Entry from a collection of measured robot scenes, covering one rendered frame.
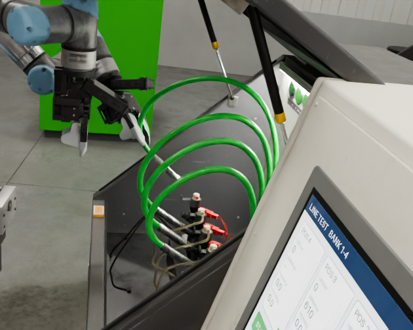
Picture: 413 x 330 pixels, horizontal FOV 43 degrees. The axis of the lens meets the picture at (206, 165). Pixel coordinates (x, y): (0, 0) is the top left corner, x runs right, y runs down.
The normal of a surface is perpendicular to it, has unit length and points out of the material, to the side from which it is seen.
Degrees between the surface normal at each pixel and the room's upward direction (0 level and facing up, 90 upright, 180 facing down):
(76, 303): 0
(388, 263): 76
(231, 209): 90
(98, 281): 0
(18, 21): 90
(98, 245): 0
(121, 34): 90
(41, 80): 90
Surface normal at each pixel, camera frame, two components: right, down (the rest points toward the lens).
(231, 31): 0.04, 0.40
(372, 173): -0.92, -0.26
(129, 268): 0.13, -0.91
